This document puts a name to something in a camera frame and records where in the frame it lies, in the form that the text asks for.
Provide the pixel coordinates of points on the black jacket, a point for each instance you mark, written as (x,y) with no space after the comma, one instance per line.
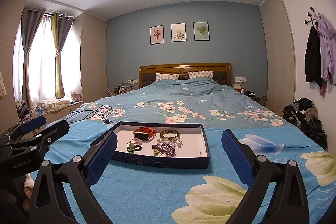
(313,56)

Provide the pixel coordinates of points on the white wall socket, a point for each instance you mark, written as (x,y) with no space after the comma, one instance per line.
(132,81)
(240,79)

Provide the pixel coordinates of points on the dark clothes pile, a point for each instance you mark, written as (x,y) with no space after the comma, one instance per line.
(304,119)

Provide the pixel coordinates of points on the wooden bed headboard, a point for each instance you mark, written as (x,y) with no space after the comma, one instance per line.
(183,66)

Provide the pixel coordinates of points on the mixed clothes pile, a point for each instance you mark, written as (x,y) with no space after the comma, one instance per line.
(25,111)

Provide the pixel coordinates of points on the green leaf framed picture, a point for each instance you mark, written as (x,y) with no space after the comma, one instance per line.
(201,31)

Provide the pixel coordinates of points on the blue flower print blanket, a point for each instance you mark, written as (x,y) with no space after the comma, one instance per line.
(157,187)

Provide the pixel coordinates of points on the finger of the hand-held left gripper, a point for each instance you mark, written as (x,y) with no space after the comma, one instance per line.
(56,132)
(32,124)

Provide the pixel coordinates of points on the round green bead ornament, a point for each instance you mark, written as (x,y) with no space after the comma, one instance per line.
(157,153)

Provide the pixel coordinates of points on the black wall coat rack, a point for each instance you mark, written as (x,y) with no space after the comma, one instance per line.
(311,16)

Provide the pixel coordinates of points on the yellow-green bangle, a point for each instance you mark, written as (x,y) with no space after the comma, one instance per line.
(170,137)

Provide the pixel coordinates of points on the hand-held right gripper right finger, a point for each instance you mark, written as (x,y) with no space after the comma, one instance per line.
(237,158)

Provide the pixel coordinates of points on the dark blue shallow box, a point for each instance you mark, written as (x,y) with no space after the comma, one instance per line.
(189,145)

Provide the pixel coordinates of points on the teal floral duvet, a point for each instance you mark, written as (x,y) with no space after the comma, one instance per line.
(197,98)

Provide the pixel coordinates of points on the white sheer curtain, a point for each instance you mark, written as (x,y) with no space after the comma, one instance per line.
(44,64)

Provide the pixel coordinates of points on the beige cloth pile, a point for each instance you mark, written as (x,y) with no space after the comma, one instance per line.
(52,104)

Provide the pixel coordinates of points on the small pink fan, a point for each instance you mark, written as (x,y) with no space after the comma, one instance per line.
(75,97)

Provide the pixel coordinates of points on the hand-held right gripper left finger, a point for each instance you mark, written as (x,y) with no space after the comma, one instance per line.
(101,158)

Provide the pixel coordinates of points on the white flower framed picture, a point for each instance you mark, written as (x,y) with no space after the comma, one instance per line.
(178,32)

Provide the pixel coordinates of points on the black and green rings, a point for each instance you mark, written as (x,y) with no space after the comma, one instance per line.
(130,146)

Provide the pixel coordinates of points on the orange smartwatch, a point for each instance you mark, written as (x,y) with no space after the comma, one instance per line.
(143,135)

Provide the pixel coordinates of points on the person's left hand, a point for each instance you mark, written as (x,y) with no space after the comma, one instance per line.
(28,193)

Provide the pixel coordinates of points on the purple jacket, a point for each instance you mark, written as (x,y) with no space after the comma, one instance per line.
(328,50)

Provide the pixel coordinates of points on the window bench with drawers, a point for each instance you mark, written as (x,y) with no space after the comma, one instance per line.
(60,115)

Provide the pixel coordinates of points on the yellow and grey curtain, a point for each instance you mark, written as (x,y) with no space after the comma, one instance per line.
(59,61)

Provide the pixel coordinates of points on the white patterned pillow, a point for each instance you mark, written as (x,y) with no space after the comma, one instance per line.
(200,75)
(168,76)

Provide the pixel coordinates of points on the group of cosmetic bottles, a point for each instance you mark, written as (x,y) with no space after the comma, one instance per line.
(123,88)

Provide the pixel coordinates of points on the beige wardrobe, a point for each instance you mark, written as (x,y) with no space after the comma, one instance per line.
(277,56)
(93,61)

